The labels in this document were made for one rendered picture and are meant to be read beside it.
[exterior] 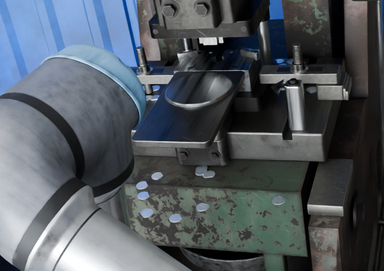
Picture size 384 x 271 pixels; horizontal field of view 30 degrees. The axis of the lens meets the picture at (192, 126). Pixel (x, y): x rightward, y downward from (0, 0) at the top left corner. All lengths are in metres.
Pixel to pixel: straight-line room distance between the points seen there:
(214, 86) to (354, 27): 0.41
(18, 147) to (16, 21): 2.38
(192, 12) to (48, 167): 0.66
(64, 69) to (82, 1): 2.10
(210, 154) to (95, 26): 1.57
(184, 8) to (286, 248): 0.47
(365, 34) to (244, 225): 0.52
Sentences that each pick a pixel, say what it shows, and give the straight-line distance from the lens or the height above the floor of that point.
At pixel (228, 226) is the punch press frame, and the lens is 1.32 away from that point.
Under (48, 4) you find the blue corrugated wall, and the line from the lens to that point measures 2.88.
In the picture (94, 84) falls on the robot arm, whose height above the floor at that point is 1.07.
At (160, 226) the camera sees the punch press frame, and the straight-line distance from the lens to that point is 1.37.
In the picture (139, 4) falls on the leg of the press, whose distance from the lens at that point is 1.71.
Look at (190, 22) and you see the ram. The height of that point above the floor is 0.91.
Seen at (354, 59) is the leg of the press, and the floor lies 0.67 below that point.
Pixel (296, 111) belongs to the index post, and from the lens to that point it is 1.26.
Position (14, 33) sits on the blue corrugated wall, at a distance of 3.04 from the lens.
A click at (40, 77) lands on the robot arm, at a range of 0.72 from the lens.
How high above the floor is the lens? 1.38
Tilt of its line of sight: 30 degrees down
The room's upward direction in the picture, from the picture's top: 11 degrees counter-clockwise
